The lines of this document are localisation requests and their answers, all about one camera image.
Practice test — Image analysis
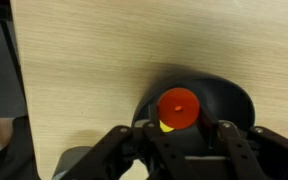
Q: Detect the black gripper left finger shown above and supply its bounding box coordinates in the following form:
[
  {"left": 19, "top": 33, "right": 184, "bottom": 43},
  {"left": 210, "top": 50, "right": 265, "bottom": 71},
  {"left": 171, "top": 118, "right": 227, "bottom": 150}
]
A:
[{"left": 62, "top": 103, "right": 188, "bottom": 180}]

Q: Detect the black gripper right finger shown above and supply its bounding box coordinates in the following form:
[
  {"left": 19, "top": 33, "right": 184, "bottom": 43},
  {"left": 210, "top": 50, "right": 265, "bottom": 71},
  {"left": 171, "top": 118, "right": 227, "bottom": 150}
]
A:
[{"left": 199, "top": 107, "right": 288, "bottom": 180}]

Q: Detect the small yellow ring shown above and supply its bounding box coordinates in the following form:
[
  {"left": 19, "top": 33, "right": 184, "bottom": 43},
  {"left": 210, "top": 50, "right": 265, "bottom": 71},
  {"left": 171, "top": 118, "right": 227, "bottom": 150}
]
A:
[{"left": 159, "top": 119, "right": 176, "bottom": 133}]

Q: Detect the large orange ring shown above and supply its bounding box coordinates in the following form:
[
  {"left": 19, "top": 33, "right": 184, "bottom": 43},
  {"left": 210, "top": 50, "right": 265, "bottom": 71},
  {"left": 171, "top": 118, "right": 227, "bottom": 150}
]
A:
[{"left": 156, "top": 87, "right": 201, "bottom": 130}]

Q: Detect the black bowl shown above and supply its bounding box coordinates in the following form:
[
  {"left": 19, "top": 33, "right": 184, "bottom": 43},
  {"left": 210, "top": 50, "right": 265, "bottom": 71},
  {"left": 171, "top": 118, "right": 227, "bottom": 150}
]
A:
[{"left": 131, "top": 70, "right": 257, "bottom": 158}]

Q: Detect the black chair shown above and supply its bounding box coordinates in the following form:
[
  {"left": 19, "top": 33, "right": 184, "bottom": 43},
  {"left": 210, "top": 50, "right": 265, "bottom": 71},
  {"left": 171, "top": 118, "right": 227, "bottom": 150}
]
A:
[{"left": 0, "top": 115, "right": 42, "bottom": 180}]

